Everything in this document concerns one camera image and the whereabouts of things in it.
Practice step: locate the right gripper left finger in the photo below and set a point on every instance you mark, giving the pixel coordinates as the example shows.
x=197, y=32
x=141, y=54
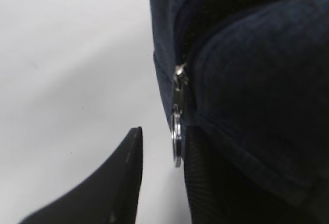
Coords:
x=108, y=195

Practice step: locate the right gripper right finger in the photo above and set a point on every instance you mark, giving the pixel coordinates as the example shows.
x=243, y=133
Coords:
x=256, y=175

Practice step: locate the dark blue lunch bag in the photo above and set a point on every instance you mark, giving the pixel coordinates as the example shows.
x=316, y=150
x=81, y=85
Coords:
x=237, y=63

